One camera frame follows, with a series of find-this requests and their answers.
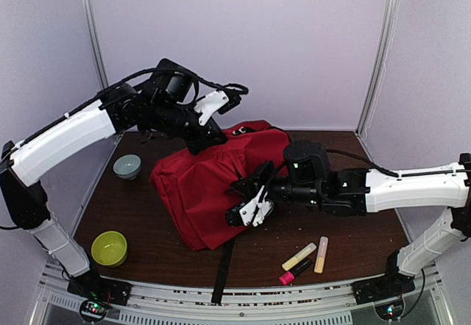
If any red student backpack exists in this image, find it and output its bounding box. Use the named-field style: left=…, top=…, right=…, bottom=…
left=149, top=119, right=291, bottom=304

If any yellow highlighter pen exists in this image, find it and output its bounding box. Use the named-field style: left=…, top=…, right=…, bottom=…
left=281, top=243, right=316, bottom=271

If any black pink highlighter pen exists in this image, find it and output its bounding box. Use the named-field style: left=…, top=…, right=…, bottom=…
left=278, top=258, right=313, bottom=285

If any peach highlighter pen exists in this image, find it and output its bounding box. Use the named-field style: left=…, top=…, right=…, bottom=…
left=314, top=236, right=329, bottom=274

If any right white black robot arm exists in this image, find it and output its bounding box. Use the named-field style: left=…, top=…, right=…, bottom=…
left=224, top=140, right=470, bottom=297

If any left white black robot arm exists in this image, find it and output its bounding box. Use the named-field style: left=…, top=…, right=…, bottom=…
left=1, top=58, right=249, bottom=299

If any pale green patterned ceramic bowl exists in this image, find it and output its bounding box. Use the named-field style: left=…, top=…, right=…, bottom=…
left=113, top=154, right=142, bottom=180

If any lime green plastic bowl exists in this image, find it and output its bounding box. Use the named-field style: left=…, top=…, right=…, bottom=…
left=91, top=231, right=128, bottom=268

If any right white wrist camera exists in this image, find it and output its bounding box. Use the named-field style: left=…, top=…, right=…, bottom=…
left=224, top=185, right=274, bottom=227

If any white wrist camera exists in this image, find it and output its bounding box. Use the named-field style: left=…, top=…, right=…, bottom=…
left=224, top=185, right=274, bottom=227
left=194, top=90, right=241, bottom=126

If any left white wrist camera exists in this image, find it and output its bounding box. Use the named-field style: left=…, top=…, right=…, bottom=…
left=194, top=90, right=241, bottom=126

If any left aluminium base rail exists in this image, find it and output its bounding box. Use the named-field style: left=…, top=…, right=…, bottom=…
left=67, top=135, right=122, bottom=237

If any front aluminium frame rail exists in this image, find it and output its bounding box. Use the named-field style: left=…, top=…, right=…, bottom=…
left=26, top=263, right=456, bottom=324

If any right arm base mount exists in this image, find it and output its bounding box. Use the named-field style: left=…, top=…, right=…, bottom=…
left=352, top=275, right=415, bottom=322

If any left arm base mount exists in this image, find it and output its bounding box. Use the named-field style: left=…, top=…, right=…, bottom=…
left=67, top=278, right=132, bottom=324

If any right aluminium corner post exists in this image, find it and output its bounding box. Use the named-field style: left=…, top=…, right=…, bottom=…
left=356, top=0, right=400, bottom=140

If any aluminium corner post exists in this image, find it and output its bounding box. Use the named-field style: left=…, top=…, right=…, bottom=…
left=81, top=0, right=108, bottom=88
left=356, top=0, right=400, bottom=140

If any left aluminium corner post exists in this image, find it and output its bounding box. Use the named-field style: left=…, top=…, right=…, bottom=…
left=81, top=0, right=108, bottom=88

